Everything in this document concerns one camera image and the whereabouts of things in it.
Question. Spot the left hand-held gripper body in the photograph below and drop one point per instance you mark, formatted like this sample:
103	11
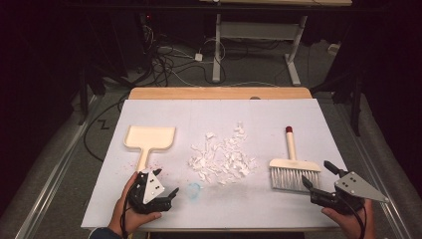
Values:
151	191

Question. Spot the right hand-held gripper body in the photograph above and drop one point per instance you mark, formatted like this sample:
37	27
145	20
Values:
351	192

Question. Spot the cream hand brush red cap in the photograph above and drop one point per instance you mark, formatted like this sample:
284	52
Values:
293	167

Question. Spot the cream plastic dustpan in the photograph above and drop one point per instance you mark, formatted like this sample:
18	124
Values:
149	138

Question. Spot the person's right hand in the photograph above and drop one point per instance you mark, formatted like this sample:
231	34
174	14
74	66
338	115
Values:
348	224

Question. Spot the person's left hand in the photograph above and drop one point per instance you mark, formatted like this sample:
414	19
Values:
132	217

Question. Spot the white table sheet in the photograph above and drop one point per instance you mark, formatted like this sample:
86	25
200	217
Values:
225	205

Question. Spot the pile of white paper scraps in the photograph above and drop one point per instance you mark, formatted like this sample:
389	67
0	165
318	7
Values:
220	161

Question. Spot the wooden table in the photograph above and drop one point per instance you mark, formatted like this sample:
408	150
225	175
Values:
215	93

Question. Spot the small white box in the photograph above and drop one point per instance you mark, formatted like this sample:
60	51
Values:
333	48

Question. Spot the white power adapter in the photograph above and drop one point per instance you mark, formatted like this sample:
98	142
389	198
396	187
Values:
198	57

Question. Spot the metal floor rail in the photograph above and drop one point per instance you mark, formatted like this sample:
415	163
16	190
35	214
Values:
381	186
56	166

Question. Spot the white metal desk frame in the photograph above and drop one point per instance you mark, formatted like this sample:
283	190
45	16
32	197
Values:
258	30

